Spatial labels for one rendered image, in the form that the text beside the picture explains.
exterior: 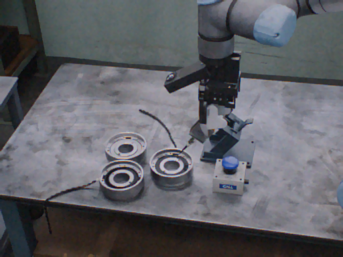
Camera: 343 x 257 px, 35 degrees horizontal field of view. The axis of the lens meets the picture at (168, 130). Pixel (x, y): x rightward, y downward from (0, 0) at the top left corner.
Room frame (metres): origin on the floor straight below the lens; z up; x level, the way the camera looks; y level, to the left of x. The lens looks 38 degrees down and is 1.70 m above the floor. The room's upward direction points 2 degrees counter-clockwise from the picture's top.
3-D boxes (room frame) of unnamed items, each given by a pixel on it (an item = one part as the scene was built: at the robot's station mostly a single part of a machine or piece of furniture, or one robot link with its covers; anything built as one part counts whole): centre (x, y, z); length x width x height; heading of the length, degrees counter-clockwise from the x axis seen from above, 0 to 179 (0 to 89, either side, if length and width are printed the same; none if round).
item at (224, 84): (0.98, -0.11, 1.07); 0.09 x 0.08 x 0.12; 74
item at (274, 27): (0.94, -0.19, 1.23); 0.11 x 0.11 x 0.08; 50
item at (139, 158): (1.05, 0.11, 0.82); 0.10 x 0.10 x 0.04
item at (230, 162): (0.94, -0.14, 0.85); 0.04 x 0.04 x 0.05
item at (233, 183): (0.93, -0.15, 0.82); 0.08 x 0.07 x 0.05; 77
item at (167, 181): (0.98, -0.01, 0.82); 0.10 x 0.10 x 0.04
